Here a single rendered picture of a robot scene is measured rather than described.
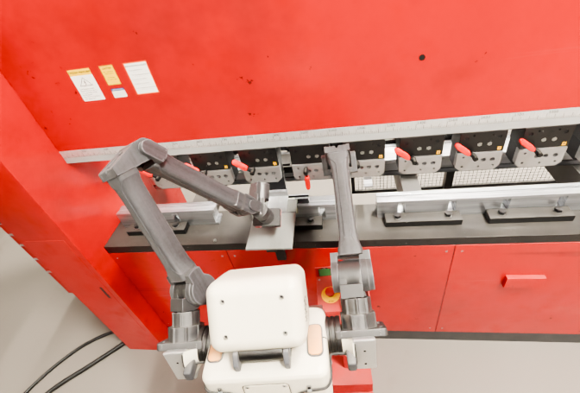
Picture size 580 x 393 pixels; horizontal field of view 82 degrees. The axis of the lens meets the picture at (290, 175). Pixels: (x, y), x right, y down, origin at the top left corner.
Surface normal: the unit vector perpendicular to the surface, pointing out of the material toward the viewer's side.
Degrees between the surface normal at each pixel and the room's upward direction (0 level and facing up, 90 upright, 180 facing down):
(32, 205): 90
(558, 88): 90
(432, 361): 0
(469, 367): 0
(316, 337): 8
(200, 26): 90
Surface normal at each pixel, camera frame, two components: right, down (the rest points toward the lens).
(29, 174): 0.98, -0.06
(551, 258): -0.09, 0.64
